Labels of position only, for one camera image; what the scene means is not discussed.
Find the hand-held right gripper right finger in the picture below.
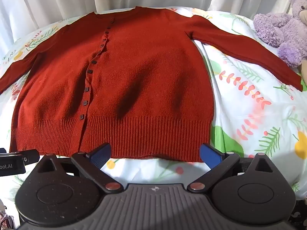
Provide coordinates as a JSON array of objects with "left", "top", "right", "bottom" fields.
[{"left": 187, "top": 143, "right": 274, "bottom": 193}]

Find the purple teddy bear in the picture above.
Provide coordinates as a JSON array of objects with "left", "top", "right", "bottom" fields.
[{"left": 253, "top": 0, "right": 307, "bottom": 76}]

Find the floral bedsheet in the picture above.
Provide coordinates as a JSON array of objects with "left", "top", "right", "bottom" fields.
[{"left": 0, "top": 6, "right": 307, "bottom": 200}]

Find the dark printed cloth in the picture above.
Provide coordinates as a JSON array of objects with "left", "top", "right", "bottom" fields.
[{"left": 293, "top": 198, "right": 307, "bottom": 230}]

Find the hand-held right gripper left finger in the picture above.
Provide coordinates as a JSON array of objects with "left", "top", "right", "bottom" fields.
[{"left": 36, "top": 143, "right": 121, "bottom": 193}]

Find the red knit cardigan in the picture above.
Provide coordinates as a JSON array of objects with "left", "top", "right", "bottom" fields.
[{"left": 0, "top": 5, "right": 304, "bottom": 163}]

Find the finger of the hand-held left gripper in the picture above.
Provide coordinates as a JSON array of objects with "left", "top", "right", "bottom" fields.
[{"left": 0, "top": 148, "right": 40, "bottom": 166}]

